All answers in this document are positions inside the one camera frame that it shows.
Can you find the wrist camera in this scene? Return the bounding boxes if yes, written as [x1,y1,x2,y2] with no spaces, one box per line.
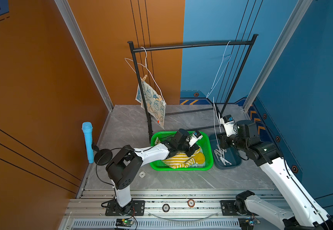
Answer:
[187,131,202,147]
[220,115,237,137]

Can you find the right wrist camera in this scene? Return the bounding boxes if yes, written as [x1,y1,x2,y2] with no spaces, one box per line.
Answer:
[220,115,237,137]

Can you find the dark teal tray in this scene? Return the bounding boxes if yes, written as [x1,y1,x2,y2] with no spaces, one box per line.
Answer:
[209,134,242,170]

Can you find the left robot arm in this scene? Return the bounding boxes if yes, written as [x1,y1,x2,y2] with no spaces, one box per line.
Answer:
[106,129,202,213]

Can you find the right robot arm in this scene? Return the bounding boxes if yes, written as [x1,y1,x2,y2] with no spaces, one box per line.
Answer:
[218,115,333,230]

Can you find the black clothes rack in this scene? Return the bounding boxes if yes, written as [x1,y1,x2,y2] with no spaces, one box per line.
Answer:
[127,34,259,140]

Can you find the light green towel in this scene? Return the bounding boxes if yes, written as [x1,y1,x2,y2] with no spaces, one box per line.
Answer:
[190,162,206,168]

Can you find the bunny pattern towel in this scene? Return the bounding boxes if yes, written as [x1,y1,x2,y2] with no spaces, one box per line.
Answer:
[141,81,166,128]

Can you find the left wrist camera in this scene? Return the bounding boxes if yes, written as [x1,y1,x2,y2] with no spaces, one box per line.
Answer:
[187,131,202,147]

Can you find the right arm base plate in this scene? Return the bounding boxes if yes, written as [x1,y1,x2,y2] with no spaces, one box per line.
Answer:
[220,200,256,216]

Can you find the green plastic basket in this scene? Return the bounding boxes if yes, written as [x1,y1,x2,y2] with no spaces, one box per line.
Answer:
[150,131,214,171]

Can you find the green circuit board left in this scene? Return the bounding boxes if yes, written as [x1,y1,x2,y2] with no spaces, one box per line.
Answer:
[115,218,135,229]

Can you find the circuit board right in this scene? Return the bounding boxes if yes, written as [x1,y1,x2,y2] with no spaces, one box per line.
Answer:
[238,219,257,230]

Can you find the yellow striped towel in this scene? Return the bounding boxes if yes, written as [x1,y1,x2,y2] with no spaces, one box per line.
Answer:
[162,151,206,169]

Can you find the white clothespin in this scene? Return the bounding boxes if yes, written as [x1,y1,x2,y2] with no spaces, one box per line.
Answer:
[214,153,220,162]
[218,153,230,166]

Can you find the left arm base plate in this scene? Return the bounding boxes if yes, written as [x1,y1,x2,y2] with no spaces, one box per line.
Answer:
[101,199,145,216]

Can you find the beige clothespin towel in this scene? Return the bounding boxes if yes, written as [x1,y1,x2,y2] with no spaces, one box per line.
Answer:
[221,158,232,165]
[214,149,224,158]

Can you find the white wire hanger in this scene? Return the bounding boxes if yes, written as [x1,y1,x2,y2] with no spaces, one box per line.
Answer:
[124,46,164,100]
[212,97,224,152]
[206,40,231,99]

